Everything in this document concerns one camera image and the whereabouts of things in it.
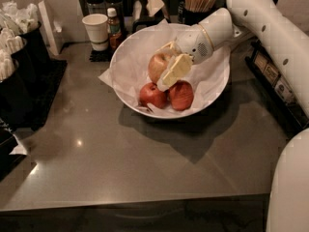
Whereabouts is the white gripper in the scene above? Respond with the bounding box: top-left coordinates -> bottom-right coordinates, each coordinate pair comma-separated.
155,24 -> 213,91

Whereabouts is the yellow-red top apple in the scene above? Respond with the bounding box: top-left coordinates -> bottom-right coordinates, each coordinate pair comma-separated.
148,53 -> 172,83

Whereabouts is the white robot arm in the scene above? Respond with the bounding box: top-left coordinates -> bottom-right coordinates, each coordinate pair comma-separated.
169,0 -> 309,232

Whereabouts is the white bowl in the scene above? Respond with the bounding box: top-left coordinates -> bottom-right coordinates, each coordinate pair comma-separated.
109,23 -> 231,120

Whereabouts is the red apple right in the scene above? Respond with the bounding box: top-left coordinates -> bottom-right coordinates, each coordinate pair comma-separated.
169,80 -> 194,111

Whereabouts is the red apple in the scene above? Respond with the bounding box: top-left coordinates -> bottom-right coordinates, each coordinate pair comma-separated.
139,82 -> 167,108
169,80 -> 194,111

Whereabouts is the red apple left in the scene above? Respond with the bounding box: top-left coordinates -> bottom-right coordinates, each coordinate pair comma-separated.
139,82 -> 167,108

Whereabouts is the black napkin holder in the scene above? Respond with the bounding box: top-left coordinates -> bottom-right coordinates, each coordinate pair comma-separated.
131,0 -> 171,33

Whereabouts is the white paper liner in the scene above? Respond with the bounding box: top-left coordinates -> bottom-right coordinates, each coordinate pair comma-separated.
98,17 -> 233,118

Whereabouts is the black cup of wooden stirrers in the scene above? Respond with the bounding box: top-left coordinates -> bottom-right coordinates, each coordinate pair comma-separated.
184,0 -> 216,25

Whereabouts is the small tea bottle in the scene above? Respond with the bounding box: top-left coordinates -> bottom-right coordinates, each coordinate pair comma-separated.
107,8 -> 123,50

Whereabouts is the small black coaster mat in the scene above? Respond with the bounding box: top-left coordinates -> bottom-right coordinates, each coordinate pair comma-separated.
89,50 -> 113,62

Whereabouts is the white paper cup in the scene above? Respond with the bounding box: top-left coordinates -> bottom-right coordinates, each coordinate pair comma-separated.
82,14 -> 109,51

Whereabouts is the dark shaker jar right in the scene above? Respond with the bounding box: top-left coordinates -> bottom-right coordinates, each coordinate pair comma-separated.
103,0 -> 127,34

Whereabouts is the black tea box rack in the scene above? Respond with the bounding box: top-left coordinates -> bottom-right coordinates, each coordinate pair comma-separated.
245,41 -> 309,132

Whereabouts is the black mat left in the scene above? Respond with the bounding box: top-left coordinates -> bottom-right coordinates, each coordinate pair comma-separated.
19,59 -> 68,131

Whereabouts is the black container front left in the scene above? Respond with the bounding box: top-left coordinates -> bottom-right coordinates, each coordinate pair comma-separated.
0,49 -> 33,128

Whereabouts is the black container with packets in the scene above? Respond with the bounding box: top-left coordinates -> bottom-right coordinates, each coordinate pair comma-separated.
0,1 -> 51,69

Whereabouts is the black container with white cutlery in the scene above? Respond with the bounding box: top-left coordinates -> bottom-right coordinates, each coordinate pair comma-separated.
0,28 -> 37,89

